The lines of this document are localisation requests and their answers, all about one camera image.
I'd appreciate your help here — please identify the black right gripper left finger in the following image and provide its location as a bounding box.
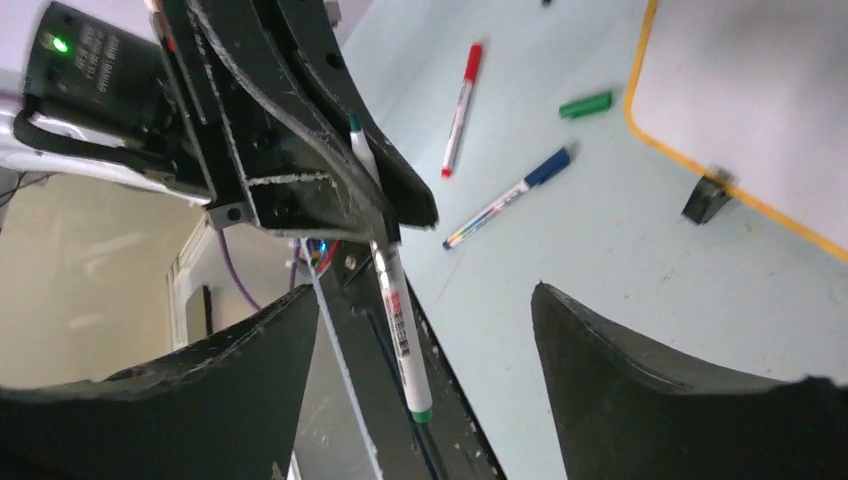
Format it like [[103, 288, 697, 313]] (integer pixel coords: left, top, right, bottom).
[[1, 285, 318, 479]]

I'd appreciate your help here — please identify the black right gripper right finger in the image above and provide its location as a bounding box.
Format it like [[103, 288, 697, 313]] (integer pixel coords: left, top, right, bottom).
[[531, 283, 847, 479]]

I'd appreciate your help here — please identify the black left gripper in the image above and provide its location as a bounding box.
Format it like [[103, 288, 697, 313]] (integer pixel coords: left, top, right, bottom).
[[151, 0, 438, 243]]

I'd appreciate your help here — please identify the green marker pen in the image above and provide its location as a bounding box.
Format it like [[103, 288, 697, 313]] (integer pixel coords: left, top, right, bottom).
[[348, 113, 435, 425]]

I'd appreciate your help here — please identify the green marker cap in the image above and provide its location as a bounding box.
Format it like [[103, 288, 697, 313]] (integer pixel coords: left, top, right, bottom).
[[558, 91, 613, 120]]

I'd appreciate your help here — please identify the yellow framed whiteboard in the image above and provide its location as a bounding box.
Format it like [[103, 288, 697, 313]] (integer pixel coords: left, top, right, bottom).
[[624, 1, 847, 260]]

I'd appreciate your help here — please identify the left whiteboard black foot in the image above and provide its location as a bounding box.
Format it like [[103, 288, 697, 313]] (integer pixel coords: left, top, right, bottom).
[[681, 168, 736, 225]]

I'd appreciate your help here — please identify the red marker pen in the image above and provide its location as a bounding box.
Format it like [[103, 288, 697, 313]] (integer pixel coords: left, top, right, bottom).
[[440, 42, 484, 178]]

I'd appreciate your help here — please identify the blue marker pen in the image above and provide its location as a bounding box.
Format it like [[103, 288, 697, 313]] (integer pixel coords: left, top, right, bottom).
[[442, 147, 571, 251]]

